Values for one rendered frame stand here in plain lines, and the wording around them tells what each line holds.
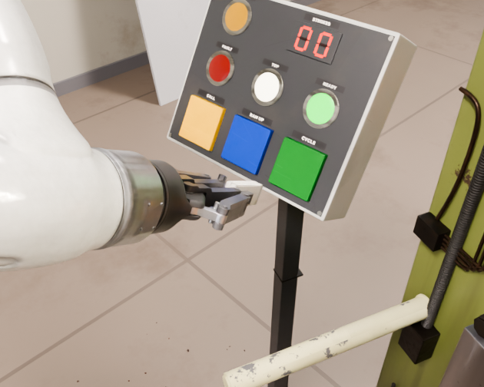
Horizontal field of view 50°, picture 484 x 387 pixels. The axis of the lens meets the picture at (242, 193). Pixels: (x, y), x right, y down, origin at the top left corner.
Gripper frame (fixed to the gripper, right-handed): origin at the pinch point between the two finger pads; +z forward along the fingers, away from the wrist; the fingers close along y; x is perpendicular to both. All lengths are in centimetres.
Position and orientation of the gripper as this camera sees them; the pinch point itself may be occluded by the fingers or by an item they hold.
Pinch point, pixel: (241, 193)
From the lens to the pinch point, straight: 67.9
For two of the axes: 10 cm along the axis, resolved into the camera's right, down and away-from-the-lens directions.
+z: 5.2, -0.2, 8.5
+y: 7.8, 4.1, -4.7
